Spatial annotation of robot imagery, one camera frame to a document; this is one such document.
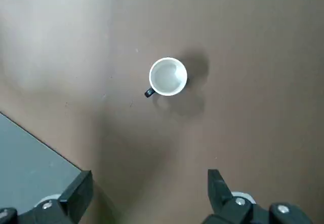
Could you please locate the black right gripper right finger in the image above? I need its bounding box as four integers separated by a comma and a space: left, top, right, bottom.
202, 168, 311, 224

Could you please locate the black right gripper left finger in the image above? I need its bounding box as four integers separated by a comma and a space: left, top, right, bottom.
0, 169, 94, 224

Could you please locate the white mug black handle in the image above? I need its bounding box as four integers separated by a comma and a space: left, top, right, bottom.
144, 56, 188, 99

